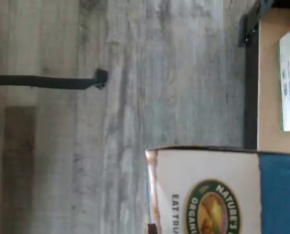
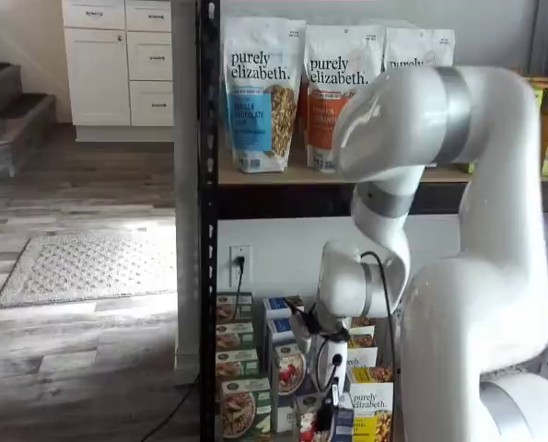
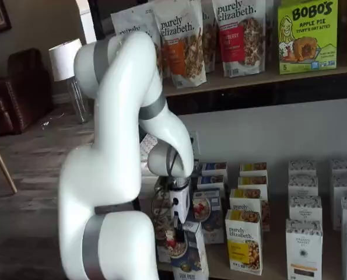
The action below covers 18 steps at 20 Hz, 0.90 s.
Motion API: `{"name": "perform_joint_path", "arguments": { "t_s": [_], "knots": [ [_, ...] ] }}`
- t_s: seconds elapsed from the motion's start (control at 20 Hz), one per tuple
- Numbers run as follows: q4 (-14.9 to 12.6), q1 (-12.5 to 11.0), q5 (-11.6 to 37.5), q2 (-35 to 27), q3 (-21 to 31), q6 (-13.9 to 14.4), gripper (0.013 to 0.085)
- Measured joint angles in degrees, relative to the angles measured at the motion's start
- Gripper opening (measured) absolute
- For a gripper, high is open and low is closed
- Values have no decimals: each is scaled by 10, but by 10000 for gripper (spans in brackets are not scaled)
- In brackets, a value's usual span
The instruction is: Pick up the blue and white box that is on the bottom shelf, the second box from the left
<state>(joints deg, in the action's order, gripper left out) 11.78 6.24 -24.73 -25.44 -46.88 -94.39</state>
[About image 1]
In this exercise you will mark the black metal bar with foot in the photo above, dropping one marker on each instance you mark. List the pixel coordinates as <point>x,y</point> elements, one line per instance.
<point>49,81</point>

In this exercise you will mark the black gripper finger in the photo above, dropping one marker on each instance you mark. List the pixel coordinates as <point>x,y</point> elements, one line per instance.
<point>152,229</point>

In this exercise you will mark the blue flax plus oatmeal box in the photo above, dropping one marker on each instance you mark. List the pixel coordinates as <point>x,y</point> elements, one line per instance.
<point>208,175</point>

